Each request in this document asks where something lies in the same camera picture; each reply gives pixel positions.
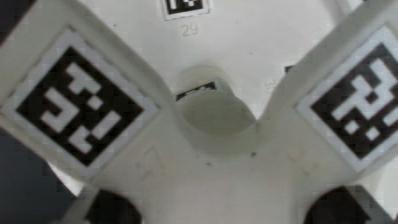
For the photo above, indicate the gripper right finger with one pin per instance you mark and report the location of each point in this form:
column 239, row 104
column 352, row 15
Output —
column 344, row 205

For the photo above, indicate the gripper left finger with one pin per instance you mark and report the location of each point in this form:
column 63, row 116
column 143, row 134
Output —
column 102, row 208

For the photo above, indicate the white cross table base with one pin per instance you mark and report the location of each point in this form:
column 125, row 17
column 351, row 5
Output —
column 191, row 184

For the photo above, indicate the white round table top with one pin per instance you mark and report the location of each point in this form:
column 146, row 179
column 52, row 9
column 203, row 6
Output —
column 308, row 52

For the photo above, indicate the white cylindrical table leg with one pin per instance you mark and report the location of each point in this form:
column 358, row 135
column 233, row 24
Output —
column 214, row 109

